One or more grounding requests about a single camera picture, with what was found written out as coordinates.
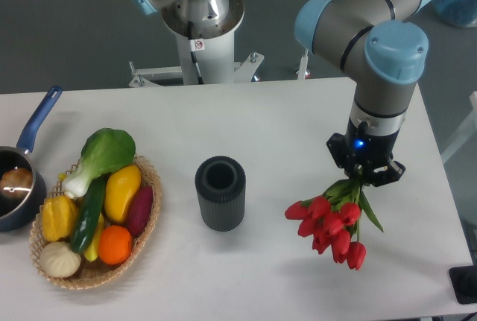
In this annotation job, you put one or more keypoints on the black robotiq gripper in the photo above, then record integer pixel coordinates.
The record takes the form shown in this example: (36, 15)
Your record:
(365, 156)

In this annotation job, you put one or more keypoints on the red tulip bouquet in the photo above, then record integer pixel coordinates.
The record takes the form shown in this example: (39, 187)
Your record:
(333, 220)

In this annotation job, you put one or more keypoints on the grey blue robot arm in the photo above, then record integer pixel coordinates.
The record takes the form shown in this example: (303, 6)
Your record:
(370, 41)

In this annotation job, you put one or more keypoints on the dark grey ribbed vase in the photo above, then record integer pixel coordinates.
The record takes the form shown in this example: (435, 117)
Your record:
(220, 183)

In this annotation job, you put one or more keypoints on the black device at edge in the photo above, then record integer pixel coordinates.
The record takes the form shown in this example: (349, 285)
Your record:
(463, 281)

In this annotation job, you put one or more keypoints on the purple sweet potato toy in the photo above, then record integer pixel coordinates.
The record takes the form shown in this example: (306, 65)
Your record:
(139, 211)

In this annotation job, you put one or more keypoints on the yellow mango toy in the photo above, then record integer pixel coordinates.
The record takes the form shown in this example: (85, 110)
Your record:
(120, 191)

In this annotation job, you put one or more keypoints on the green bok choy toy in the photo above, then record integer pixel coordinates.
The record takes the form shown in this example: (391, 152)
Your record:
(106, 151)

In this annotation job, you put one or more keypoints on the orange fruit toy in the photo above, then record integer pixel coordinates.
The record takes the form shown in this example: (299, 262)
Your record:
(115, 245)

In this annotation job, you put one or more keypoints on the green cucumber toy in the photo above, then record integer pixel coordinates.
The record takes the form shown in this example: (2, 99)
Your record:
(88, 215)

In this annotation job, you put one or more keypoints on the yellow banana toy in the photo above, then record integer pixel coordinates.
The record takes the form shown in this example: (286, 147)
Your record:
(91, 252)

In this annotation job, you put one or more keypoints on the yellow bell pepper toy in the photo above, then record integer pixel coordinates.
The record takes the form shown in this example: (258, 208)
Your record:
(59, 215)

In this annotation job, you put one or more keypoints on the white steamed bun toy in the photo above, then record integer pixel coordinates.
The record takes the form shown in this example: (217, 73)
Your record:
(59, 261)

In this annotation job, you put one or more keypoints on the brown bread in pan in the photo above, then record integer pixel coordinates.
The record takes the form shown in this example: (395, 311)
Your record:
(16, 183)

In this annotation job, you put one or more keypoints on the white furniture frame right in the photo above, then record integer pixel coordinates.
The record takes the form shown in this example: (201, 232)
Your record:
(461, 134)

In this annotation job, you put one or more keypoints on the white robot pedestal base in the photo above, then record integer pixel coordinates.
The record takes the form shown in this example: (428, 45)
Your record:
(205, 36)

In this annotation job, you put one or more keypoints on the blue handled saucepan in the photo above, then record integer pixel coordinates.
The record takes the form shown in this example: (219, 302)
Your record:
(17, 213)

